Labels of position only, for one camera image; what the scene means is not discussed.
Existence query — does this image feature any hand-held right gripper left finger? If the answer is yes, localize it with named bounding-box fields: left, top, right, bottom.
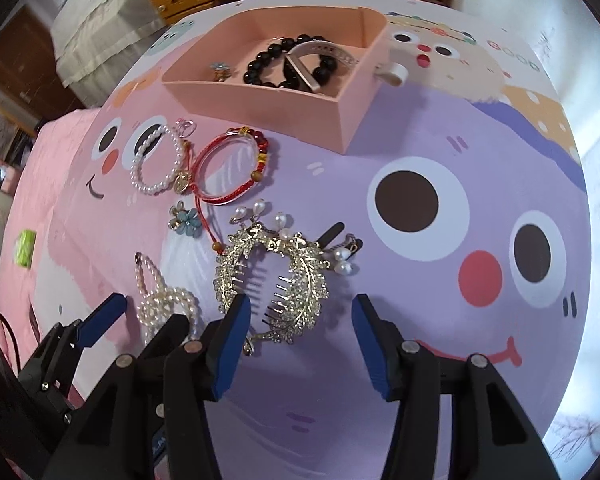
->
left=42, top=292, right=253, bottom=480

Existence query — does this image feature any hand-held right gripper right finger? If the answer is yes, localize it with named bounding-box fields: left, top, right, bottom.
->
left=351, top=293, right=553, bottom=480

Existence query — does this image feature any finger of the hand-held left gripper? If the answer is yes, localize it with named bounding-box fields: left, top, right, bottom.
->
left=139, top=312, right=197, bottom=362
left=17, top=292, right=127, bottom=413

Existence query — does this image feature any gold leaf hair claw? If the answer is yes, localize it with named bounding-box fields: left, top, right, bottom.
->
left=215, top=200, right=337, bottom=357

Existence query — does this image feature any pink cardboard box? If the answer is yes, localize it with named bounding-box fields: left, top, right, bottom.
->
left=161, top=6, right=410, bottom=156

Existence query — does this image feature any pearl bow hair clip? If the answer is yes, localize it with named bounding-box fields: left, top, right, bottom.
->
left=134, top=252, right=201, bottom=346

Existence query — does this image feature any pearl black hair pin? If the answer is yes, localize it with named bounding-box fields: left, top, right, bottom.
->
left=327, top=234, right=365, bottom=277

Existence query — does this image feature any green packet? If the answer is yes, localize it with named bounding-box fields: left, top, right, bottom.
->
left=14, top=229, right=37, bottom=269

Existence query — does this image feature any blue flower brooch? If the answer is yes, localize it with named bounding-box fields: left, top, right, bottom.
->
left=167, top=201, right=201, bottom=236

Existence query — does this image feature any pink printed bed sheet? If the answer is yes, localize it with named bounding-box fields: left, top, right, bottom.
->
left=0, top=107, right=106, bottom=361

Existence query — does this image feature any cartoon printed mat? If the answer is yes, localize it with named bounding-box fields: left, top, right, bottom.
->
left=0, top=0, right=588, bottom=480

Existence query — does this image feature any dark wooden door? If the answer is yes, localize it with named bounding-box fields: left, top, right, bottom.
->
left=0, top=4, right=83, bottom=128

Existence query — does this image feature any white cloth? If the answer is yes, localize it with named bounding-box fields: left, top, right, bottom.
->
left=50, top=0, right=167, bottom=109

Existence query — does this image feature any black cable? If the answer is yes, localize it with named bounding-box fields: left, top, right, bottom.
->
left=0, top=307, right=23, bottom=378

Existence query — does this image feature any white pearl bracelet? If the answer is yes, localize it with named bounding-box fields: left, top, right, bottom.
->
left=130, top=124, right=191, bottom=196

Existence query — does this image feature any red string bracelet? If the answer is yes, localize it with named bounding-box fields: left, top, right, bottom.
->
left=187, top=127, right=272, bottom=256

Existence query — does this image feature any black bead bracelet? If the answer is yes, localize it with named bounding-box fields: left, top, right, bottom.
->
left=243, top=35, right=338, bottom=92

